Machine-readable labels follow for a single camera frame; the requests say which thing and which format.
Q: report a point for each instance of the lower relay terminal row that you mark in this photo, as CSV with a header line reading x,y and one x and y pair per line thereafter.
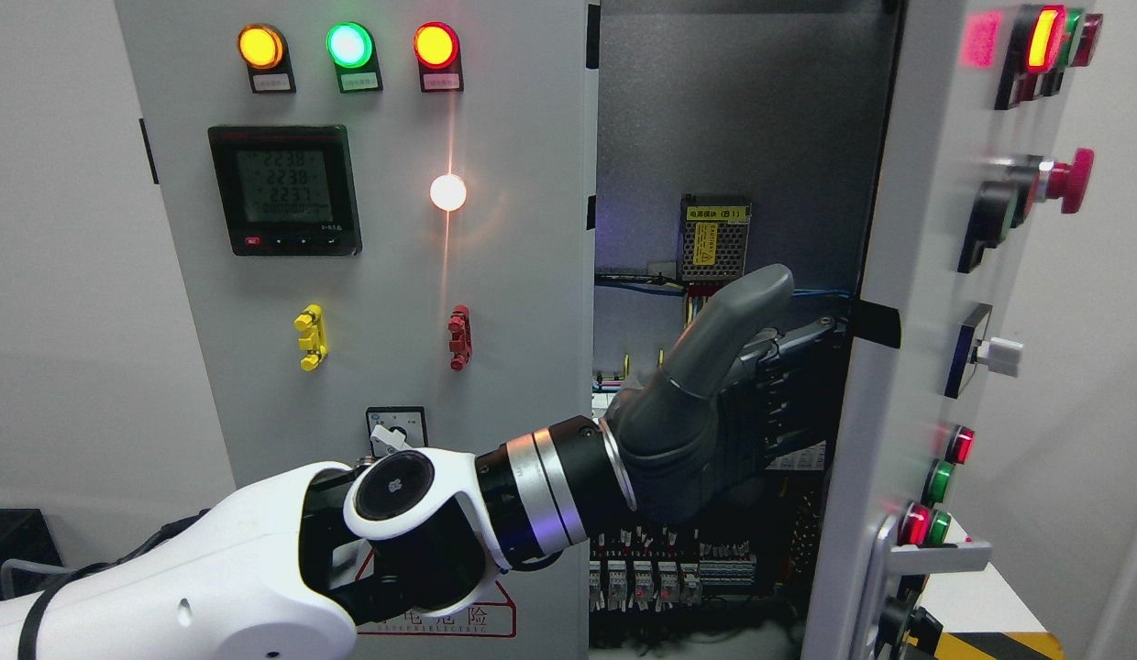
x,y
649,568

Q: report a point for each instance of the red electric hazard warning sticker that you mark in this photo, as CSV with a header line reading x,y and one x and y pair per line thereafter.
x,y
493,616

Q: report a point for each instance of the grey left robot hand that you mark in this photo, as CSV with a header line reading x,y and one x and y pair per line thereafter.
x,y
727,401

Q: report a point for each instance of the black digital power meter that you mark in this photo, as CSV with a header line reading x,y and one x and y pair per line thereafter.
x,y
287,191

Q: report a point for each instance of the green indicator lamp left door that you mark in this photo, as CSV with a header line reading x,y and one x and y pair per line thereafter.
x,y
353,52

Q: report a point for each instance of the right door white selector switch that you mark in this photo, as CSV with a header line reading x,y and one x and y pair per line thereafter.
x,y
976,347

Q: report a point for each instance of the red terminal connector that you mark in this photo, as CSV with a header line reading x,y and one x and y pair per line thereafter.
x,y
460,342

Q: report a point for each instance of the grey cabinet door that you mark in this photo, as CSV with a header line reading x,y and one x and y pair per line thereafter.
x,y
974,82
518,253

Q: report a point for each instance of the white socket breaker row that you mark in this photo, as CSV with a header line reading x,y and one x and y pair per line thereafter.
x,y
810,458

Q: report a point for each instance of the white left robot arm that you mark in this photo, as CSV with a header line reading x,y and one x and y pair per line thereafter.
x,y
290,567

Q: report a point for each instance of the red mushroom emergency stop button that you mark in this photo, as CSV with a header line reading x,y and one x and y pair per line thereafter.
x,y
1041,178

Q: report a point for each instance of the perforated metal power supply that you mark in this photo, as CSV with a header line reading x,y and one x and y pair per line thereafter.
x,y
713,238

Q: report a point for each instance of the silver door lever handle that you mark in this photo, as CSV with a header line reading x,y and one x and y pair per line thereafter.
x,y
884,618

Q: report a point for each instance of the yellow indicator lamp left door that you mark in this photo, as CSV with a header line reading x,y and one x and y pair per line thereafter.
x,y
264,50

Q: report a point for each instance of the red indicator lamp left door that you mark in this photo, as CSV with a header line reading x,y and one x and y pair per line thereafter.
x,y
439,56

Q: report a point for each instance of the white rotary selector switch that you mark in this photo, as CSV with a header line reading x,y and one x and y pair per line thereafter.
x,y
394,428

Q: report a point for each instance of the white glowing indicator lamp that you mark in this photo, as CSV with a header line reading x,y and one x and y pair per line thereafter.
x,y
448,192

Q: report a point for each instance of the yellow terminal connector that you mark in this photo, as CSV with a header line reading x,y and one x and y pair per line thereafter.
x,y
310,325

